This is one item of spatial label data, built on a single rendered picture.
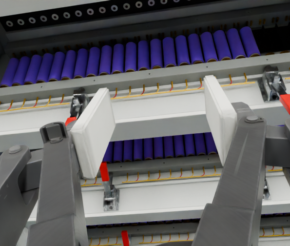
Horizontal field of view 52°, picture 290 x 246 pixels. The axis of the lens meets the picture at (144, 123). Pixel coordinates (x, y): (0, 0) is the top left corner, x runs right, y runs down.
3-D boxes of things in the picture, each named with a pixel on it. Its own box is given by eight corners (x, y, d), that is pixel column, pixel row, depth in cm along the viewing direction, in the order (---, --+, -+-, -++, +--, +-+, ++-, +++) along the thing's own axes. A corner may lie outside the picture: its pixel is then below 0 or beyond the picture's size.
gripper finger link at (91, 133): (95, 179, 16) (82, 181, 16) (116, 125, 22) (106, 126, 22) (83, 128, 14) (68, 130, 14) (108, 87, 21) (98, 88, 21)
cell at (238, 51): (237, 36, 48) (245, 64, 44) (225, 38, 48) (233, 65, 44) (238, 27, 46) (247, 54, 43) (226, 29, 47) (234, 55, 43)
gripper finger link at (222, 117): (220, 114, 14) (237, 112, 14) (203, 75, 20) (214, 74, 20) (222, 169, 15) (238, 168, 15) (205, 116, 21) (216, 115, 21)
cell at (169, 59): (174, 45, 49) (177, 72, 45) (163, 46, 49) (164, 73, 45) (173, 35, 48) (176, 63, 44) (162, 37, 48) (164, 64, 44)
